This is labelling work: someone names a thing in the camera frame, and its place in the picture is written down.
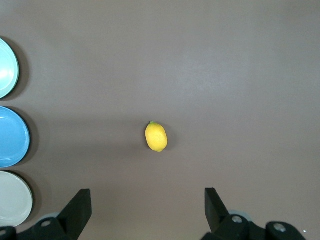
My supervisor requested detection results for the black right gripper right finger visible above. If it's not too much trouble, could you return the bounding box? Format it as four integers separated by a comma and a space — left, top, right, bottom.
201, 187, 267, 240

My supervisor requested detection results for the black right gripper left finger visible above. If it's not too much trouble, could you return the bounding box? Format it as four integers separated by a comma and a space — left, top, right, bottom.
17, 188, 92, 240

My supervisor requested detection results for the yellow lemon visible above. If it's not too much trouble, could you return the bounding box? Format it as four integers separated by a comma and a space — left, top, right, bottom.
145, 121, 169, 153

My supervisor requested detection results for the beige plate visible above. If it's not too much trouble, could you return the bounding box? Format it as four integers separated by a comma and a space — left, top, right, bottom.
0, 171, 34, 228

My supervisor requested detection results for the blue plate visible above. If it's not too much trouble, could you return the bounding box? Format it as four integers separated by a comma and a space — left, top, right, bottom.
0, 106, 31, 168

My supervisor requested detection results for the light green plate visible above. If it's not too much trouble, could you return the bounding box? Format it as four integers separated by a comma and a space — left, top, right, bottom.
0, 36, 20, 100

